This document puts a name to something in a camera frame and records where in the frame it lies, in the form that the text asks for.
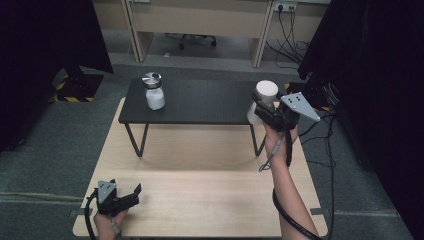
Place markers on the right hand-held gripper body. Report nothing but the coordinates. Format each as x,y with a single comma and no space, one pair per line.
288,111

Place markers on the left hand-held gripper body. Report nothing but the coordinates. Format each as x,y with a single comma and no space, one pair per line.
111,200

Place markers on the white cylindrical jar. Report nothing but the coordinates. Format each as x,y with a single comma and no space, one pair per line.
265,96

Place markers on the black shelf with metal legs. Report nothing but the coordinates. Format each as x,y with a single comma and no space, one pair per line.
198,101

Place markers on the glass jar with metal lid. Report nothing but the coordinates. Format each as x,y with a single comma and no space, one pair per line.
154,92

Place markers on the person's left hand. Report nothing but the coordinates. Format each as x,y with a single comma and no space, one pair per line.
106,225

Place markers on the person's right hand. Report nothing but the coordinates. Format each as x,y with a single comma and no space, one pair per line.
278,141

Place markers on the black stand base hazard stripes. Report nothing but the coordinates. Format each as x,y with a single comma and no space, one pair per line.
78,88
316,96

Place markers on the black office chair base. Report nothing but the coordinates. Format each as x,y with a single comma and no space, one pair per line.
196,40

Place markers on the black curtain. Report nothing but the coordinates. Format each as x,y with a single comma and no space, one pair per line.
373,83
40,50

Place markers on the beige office desk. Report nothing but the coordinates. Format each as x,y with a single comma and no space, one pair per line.
200,20

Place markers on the small white floor item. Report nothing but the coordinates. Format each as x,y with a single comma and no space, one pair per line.
166,55

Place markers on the white wall power outlet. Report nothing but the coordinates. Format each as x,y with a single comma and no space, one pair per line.
285,6

